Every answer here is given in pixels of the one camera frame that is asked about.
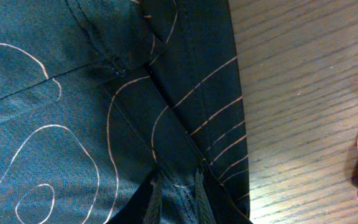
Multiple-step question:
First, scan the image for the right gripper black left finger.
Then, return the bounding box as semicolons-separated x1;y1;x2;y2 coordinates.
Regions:
143;172;163;224

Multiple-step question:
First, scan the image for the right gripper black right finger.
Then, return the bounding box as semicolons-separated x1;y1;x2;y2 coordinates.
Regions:
195;170;216;224

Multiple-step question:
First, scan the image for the black printed jersey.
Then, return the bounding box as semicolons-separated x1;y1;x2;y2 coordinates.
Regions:
0;0;250;223

